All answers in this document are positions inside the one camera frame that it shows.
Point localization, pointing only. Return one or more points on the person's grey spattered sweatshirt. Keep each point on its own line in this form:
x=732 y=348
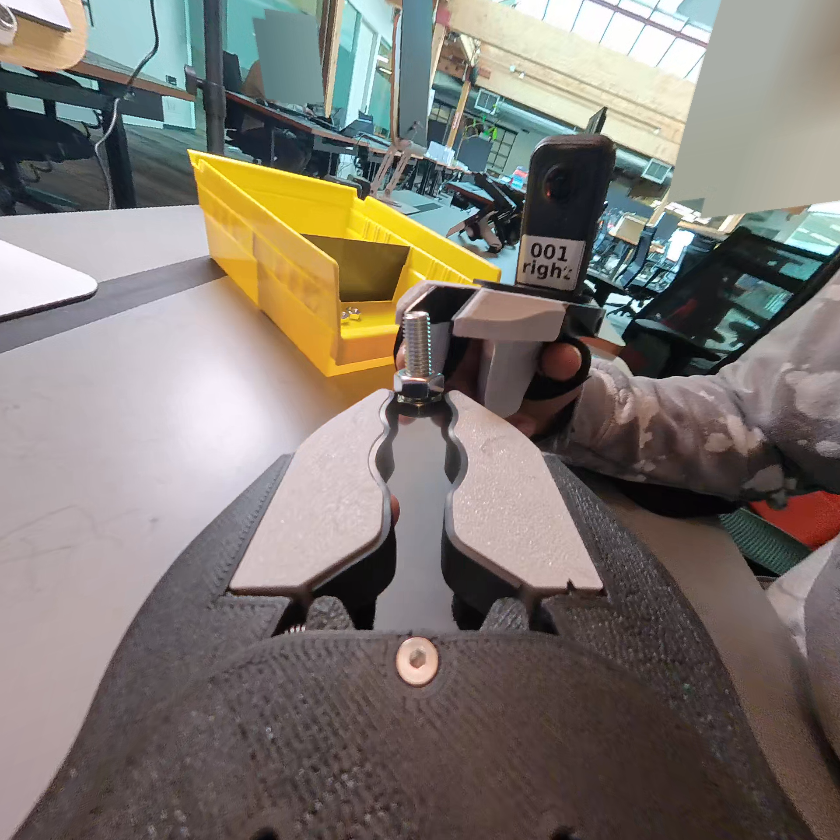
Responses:
x=807 y=623

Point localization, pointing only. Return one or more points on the tall black monitor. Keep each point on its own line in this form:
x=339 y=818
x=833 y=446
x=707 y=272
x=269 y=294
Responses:
x=596 y=124

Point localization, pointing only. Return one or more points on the person's left hand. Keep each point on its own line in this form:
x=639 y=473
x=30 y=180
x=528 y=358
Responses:
x=395 y=512

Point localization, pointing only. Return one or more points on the orange fabric item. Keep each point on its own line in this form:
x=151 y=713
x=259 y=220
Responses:
x=800 y=518

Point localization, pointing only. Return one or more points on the printed instruction sheet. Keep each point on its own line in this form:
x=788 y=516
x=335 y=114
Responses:
x=33 y=13

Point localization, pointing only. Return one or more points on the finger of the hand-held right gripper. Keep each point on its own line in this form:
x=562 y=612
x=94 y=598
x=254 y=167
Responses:
x=420 y=295
x=512 y=318

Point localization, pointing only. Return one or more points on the yellow plastic bin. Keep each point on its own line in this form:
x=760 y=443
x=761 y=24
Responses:
x=249 y=223

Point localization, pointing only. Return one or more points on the instruction sheet on stand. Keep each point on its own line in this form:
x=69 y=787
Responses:
x=39 y=275

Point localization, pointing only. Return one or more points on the light panel on black pole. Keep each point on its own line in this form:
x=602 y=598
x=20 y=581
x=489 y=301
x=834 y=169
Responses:
x=214 y=65

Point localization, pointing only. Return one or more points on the steel hex bolt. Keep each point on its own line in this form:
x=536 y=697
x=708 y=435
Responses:
x=417 y=341

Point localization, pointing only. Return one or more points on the person's right hand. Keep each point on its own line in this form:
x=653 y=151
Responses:
x=558 y=361

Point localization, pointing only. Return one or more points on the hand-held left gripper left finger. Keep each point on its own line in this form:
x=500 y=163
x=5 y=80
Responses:
x=315 y=512

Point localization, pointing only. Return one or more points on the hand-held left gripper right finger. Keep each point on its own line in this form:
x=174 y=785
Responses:
x=518 y=518

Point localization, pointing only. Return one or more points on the spare black gripper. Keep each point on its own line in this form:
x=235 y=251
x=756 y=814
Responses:
x=505 y=197
x=485 y=226

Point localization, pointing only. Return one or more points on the black bin divider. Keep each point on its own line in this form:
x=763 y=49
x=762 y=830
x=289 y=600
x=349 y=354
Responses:
x=361 y=269

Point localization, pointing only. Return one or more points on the person's right forearm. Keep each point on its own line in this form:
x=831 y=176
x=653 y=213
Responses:
x=689 y=433

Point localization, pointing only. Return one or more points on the black mesh office chair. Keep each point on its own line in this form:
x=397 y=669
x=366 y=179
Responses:
x=722 y=295

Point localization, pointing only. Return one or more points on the small black box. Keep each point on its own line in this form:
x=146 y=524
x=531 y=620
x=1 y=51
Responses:
x=359 y=186

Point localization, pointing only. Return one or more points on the black chair armrest pad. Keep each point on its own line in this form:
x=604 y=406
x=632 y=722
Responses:
x=656 y=499

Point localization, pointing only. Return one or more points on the group of black office chairs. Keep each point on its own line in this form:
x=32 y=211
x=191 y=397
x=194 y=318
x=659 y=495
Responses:
x=643 y=249

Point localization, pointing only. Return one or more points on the wooden top desk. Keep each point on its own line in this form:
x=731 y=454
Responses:
x=131 y=82
x=295 y=121

